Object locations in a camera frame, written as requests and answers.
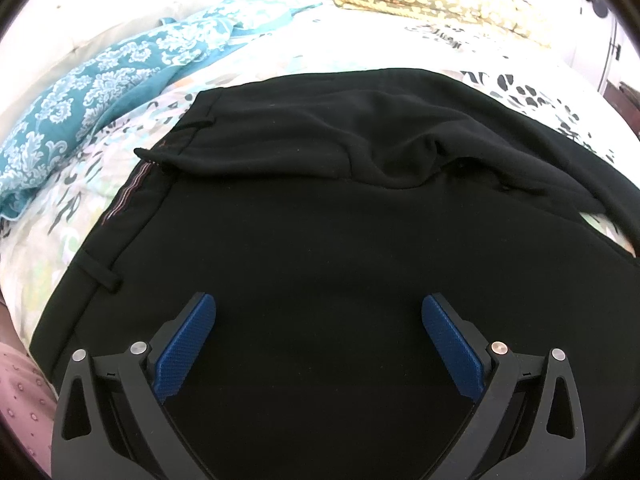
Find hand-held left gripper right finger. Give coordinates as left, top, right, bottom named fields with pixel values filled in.
left=421, top=292, right=587, bottom=480

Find teal floral cloth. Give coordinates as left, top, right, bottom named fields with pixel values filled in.
left=0, top=0, right=326, bottom=221

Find pink dotted cloth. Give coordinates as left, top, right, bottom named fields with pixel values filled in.
left=0, top=342, right=61, bottom=478

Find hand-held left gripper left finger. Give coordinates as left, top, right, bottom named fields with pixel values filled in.
left=51, top=291, right=217, bottom=480

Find black pants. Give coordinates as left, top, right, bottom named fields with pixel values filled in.
left=29, top=67, right=640, bottom=480

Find patterned white bed sheet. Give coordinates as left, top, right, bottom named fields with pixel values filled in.
left=0, top=0, right=640, bottom=361

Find dark wooden furniture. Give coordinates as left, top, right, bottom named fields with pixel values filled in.
left=603, top=80, right=640, bottom=141

